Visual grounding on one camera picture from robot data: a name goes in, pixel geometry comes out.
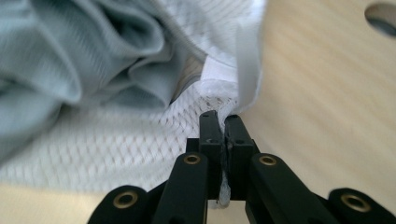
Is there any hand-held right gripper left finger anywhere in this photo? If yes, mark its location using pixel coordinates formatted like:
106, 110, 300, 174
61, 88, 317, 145
186, 110, 225, 200

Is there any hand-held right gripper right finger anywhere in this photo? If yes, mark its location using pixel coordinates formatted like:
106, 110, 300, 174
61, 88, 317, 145
224, 114, 261, 200

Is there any white mesh laundry bag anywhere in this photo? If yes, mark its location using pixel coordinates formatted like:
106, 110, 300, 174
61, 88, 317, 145
0, 0, 269, 209

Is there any light blue garment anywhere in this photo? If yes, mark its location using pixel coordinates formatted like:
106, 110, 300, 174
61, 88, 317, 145
0, 0, 208, 166

